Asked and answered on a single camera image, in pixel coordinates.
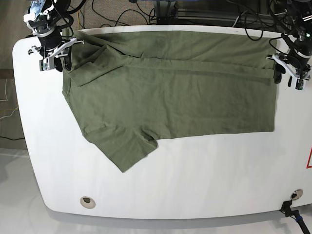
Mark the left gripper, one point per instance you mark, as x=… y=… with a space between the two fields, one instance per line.
x=298 y=57

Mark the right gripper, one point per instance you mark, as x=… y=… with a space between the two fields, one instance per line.
x=49 y=41

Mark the green T-shirt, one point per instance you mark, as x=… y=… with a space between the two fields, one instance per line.
x=129 y=90

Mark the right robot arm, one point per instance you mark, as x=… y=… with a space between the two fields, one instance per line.
x=51 y=22

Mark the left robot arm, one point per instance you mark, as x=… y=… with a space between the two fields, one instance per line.
x=298 y=37

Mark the red triangle sticker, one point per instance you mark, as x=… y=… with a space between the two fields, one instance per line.
x=309 y=163

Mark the right table grommet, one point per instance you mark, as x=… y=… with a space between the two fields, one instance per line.
x=296 y=194

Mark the table grommet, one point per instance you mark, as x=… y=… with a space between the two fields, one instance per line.
x=87 y=202
x=296 y=194

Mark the left table grommet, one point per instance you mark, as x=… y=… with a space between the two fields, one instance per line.
x=87 y=202

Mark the white camera bracket left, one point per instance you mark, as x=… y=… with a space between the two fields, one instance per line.
x=47 y=63

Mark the white camera bracket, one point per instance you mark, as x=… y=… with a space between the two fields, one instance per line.
x=47 y=63
x=299 y=77

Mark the white camera bracket right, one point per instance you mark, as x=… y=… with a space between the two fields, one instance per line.
x=299 y=77

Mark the aluminium frame post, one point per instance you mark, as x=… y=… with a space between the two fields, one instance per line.
x=165 y=11

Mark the black clamp with cable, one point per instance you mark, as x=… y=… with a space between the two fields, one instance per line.
x=295 y=214

